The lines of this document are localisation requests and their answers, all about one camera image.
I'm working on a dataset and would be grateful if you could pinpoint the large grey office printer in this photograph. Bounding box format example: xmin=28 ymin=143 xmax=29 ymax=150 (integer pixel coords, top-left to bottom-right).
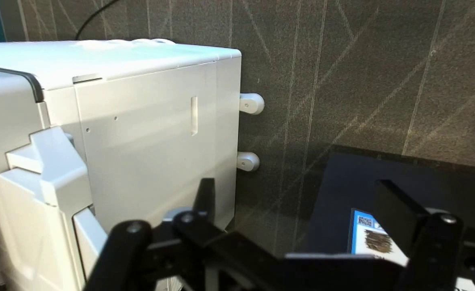
xmin=0 ymin=37 xmax=267 ymax=291

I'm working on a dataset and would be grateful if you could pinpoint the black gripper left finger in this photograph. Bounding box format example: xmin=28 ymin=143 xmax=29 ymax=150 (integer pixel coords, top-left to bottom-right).
xmin=83 ymin=176 xmax=251 ymax=291

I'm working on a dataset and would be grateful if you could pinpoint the mixed paper label up arrow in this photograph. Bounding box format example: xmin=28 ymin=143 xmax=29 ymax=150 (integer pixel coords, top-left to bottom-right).
xmin=347 ymin=208 xmax=412 ymax=268

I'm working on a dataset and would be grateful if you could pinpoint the dark cabinet with granite counter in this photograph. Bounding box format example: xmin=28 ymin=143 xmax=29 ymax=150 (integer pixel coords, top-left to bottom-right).
xmin=296 ymin=143 xmax=475 ymax=291

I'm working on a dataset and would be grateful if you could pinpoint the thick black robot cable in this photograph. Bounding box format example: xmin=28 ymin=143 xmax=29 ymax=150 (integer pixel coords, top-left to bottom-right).
xmin=74 ymin=0 xmax=121 ymax=40

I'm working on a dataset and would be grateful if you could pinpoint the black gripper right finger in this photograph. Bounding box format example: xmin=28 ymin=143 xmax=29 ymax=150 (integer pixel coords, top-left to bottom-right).
xmin=375 ymin=177 xmax=467 ymax=291

